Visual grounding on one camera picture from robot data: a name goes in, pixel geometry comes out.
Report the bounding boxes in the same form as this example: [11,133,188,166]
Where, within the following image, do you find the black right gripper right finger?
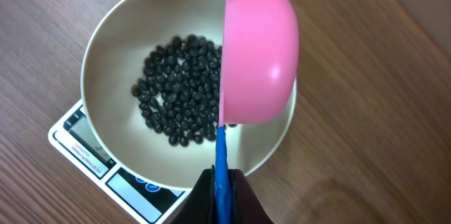
[228,169,273,224]

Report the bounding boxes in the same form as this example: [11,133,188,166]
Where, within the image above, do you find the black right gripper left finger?
[171,168,216,224]

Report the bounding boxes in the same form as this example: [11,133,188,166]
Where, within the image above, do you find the pink scoop with blue handle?
[214,0,299,223]

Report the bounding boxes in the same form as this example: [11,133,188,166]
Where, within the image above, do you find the black beans in bowl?
[131,35,223,147]

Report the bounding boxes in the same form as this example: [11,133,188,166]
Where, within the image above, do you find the white bowl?
[80,0,299,190]

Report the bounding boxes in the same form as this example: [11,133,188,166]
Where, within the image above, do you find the white digital kitchen scale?
[48,101,189,224]

